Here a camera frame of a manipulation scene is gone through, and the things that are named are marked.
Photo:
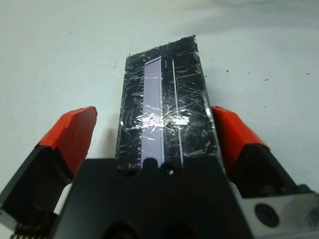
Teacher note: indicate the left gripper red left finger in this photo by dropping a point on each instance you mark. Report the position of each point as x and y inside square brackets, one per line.
[67, 139]

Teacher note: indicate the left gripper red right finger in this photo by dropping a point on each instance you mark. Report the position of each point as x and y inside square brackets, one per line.
[236, 134]

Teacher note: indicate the glossy black box lid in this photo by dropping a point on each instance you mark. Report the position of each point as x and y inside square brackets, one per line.
[189, 99]

